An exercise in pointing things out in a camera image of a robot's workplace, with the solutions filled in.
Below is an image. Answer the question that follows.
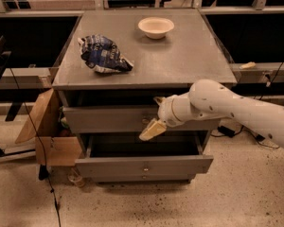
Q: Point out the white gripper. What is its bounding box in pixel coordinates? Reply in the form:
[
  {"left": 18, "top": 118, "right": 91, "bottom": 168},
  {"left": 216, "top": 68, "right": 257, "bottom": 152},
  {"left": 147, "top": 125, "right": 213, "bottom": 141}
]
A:
[{"left": 139, "top": 93, "right": 201, "bottom": 141}]

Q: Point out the grey top drawer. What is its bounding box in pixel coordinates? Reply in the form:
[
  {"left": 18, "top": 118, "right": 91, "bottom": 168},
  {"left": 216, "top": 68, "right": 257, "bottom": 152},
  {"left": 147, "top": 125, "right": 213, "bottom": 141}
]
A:
[{"left": 62, "top": 103, "right": 222, "bottom": 134}]

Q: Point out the grey drawer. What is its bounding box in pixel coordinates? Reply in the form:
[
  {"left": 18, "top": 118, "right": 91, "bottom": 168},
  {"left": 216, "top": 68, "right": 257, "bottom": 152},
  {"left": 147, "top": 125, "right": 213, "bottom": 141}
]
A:
[
  {"left": 62, "top": 103, "right": 222, "bottom": 134},
  {"left": 91, "top": 174, "right": 196, "bottom": 183},
  {"left": 76, "top": 131, "right": 213, "bottom": 179}
]

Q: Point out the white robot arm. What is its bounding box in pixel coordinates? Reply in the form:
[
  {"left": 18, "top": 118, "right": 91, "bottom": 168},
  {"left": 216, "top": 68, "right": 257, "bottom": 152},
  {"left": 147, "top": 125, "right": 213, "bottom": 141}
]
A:
[{"left": 139, "top": 79, "right": 284, "bottom": 148}]

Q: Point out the grey middle drawer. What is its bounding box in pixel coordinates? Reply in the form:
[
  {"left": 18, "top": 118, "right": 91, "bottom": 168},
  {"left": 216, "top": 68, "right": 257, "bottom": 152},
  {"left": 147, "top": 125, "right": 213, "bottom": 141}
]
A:
[{"left": 76, "top": 131, "right": 213, "bottom": 179}]

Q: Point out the grey drawer cabinet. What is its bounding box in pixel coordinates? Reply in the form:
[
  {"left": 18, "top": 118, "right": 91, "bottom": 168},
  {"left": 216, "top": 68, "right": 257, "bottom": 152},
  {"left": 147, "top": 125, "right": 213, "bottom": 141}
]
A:
[{"left": 51, "top": 9, "right": 238, "bottom": 184}]

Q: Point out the grey bottom drawer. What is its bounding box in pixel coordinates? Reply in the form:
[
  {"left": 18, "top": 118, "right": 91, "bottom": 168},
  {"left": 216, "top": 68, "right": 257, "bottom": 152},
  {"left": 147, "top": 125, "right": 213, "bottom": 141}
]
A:
[{"left": 91, "top": 174, "right": 196, "bottom": 183}]

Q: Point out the crumpled blue chip bag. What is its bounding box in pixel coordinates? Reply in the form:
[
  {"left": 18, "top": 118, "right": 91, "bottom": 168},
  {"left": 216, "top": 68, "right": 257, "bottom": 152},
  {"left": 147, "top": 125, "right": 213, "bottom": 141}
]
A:
[{"left": 78, "top": 34, "right": 133, "bottom": 74}]

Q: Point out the white bowl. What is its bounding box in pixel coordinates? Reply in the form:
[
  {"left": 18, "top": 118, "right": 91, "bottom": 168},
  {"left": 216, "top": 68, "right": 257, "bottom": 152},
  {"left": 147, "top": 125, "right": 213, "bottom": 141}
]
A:
[{"left": 138, "top": 17, "right": 174, "bottom": 40}]

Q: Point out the cardboard box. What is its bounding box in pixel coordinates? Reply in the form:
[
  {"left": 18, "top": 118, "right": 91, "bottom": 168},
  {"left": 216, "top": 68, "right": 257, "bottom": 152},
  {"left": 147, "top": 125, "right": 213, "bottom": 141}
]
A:
[{"left": 15, "top": 89, "right": 82, "bottom": 166}]

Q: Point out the clear plastic cup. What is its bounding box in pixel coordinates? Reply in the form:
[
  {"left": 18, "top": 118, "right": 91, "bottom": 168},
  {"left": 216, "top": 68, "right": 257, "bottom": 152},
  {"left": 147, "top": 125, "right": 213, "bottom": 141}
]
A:
[{"left": 68, "top": 168, "right": 85, "bottom": 187}]

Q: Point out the small yellow sponge piece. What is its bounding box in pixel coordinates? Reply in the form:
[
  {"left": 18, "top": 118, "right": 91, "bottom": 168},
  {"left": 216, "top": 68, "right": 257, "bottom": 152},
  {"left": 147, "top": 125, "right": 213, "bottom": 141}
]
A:
[{"left": 240, "top": 61, "right": 256, "bottom": 70}]

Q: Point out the black power adapter cable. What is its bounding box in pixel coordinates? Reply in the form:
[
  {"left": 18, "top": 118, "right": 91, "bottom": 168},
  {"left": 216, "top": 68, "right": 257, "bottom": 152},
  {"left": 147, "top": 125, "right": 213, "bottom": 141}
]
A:
[{"left": 210, "top": 125, "right": 280, "bottom": 150}]

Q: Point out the black floor cable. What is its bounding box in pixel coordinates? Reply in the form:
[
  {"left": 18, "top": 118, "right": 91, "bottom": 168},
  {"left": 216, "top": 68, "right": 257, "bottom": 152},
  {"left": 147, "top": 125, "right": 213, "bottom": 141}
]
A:
[{"left": 9, "top": 67, "right": 62, "bottom": 227}]

